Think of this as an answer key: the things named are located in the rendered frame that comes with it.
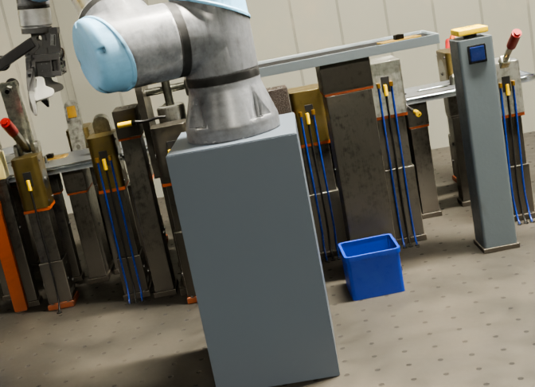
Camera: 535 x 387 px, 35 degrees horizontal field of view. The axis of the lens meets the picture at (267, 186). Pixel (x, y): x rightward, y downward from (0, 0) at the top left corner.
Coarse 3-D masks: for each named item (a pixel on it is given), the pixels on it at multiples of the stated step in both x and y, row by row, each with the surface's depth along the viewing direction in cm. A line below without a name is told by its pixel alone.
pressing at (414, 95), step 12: (528, 72) 204; (432, 84) 211; (444, 84) 208; (408, 96) 201; (420, 96) 197; (432, 96) 197; (444, 96) 197; (120, 144) 212; (72, 156) 207; (84, 156) 204; (12, 168) 207; (48, 168) 195; (60, 168) 195; (72, 168) 195; (12, 180) 195
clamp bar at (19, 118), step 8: (8, 80) 187; (16, 80) 185; (0, 88) 184; (8, 88) 183; (16, 88) 184; (8, 96) 184; (16, 96) 185; (8, 104) 185; (16, 104) 185; (8, 112) 186; (16, 112) 186; (24, 112) 186; (16, 120) 187; (24, 120) 187; (24, 128) 187; (24, 136) 188; (32, 136) 189; (32, 144) 189; (24, 152) 191; (32, 152) 190
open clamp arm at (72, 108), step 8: (64, 104) 219; (72, 104) 219; (64, 112) 219; (72, 112) 218; (80, 112) 221; (72, 120) 219; (80, 120) 219; (72, 128) 219; (80, 128) 219; (72, 136) 219; (80, 136) 219; (72, 144) 219; (80, 144) 219
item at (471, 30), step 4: (460, 28) 171; (464, 28) 170; (468, 28) 168; (472, 28) 167; (476, 28) 167; (480, 28) 167; (484, 28) 167; (452, 32) 171; (456, 32) 168; (460, 32) 167; (464, 32) 167; (468, 32) 167; (472, 32) 167; (476, 32) 167; (480, 32) 167; (460, 36) 167; (464, 36) 170; (468, 36) 169; (472, 36) 169; (476, 36) 170
